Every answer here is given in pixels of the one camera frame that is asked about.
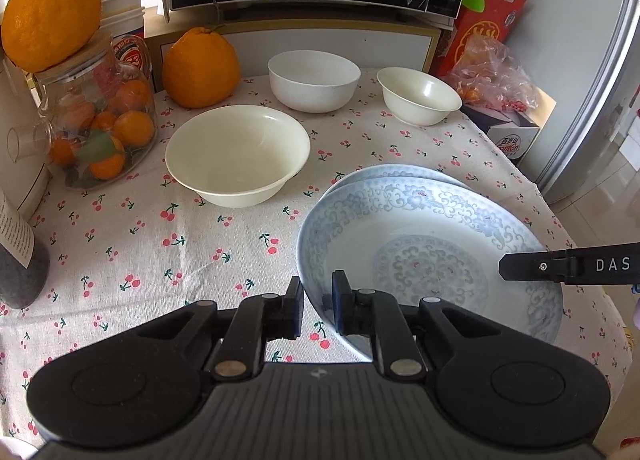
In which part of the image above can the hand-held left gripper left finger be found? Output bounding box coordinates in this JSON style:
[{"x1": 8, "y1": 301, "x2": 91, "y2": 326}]
[{"x1": 135, "y1": 276, "x2": 306, "y2": 383}]

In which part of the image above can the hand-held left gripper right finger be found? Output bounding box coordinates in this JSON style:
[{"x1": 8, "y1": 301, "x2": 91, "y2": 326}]
[{"x1": 322, "y1": 270, "x2": 506, "y2": 383}]

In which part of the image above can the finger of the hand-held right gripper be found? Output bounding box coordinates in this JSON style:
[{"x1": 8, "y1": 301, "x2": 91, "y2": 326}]
[{"x1": 499, "y1": 243, "x2": 640, "y2": 286}]

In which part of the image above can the blue patterned white plate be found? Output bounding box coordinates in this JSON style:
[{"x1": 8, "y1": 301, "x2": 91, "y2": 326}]
[
  {"x1": 296, "y1": 177, "x2": 565, "y2": 366},
  {"x1": 327, "y1": 163, "x2": 501, "y2": 221}
]

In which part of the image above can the large cream bowl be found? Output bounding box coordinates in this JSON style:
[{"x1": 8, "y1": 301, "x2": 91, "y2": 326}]
[{"x1": 165, "y1": 104, "x2": 311, "y2": 208}]

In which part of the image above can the white purple cardboard box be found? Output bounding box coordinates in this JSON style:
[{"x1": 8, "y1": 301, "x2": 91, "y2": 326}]
[{"x1": 460, "y1": 90, "x2": 557, "y2": 166}]

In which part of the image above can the cherry printed tablecloth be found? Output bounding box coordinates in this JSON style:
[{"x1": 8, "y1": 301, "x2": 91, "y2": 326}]
[{"x1": 0, "y1": 68, "x2": 633, "y2": 446}]

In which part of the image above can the clear plastic bag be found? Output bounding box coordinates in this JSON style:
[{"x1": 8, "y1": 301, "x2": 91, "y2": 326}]
[{"x1": 445, "y1": 35, "x2": 541, "y2": 114}]

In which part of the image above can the small cream bowl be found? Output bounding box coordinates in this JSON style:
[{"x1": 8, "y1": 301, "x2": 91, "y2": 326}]
[{"x1": 376, "y1": 66, "x2": 463, "y2": 127}]

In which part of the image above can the white deep bowl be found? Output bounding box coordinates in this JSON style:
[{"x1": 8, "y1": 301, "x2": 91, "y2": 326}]
[{"x1": 267, "y1": 50, "x2": 362, "y2": 114}]

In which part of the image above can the pile of small tangerines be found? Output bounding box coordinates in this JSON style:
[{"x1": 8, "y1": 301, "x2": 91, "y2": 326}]
[{"x1": 47, "y1": 78, "x2": 156, "y2": 181}]

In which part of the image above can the red cardboard box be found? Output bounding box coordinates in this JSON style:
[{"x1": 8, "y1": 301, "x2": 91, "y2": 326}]
[{"x1": 440, "y1": 0, "x2": 531, "y2": 81}]

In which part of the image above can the large orange with stem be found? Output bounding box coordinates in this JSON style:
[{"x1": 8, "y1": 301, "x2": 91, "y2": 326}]
[{"x1": 161, "y1": 26, "x2": 241, "y2": 110}]

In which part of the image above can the white cabinet with wooden trim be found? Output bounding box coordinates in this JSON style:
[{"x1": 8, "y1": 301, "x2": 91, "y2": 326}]
[{"x1": 144, "y1": 18, "x2": 443, "y2": 94}]

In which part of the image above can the clear jar with dark contents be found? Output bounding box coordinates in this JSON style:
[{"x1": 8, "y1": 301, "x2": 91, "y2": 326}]
[{"x1": 0, "y1": 185, "x2": 51, "y2": 311}]

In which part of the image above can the red printed glass cup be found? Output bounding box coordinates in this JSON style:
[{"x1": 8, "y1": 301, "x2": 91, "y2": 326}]
[{"x1": 110, "y1": 34, "x2": 153, "y2": 86}]

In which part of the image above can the glass teapot with wooden lid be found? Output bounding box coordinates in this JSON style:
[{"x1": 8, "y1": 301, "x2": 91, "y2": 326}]
[{"x1": 7, "y1": 33, "x2": 158, "y2": 191}]

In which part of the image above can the white kitchen appliance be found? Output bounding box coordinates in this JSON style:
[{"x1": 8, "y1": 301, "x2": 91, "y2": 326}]
[{"x1": 0, "y1": 55, "x2": 52, "y2": 221}]

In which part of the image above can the stack of white paper cups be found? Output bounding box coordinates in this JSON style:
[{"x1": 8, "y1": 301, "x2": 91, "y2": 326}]
[{"x1": 100, "y1": 0, "x2": 146, "y2": 41}]

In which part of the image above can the large orange with leaves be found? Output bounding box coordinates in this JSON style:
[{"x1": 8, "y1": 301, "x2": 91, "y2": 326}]
[{"x1": 1, "y1": 0, "x2": 113, "y2": 72}]

